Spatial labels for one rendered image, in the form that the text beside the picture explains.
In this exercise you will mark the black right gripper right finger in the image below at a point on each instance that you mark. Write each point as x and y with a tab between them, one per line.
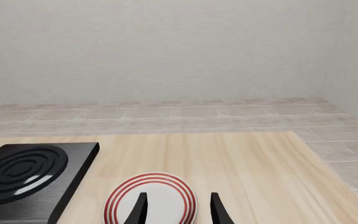
220	213

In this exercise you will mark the white plate with red rings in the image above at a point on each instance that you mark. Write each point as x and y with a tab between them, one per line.
166	198

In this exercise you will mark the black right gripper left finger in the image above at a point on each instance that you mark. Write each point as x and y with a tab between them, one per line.
138	213

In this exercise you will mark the flat black stove plate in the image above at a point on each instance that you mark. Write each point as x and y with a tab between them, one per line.
26	177

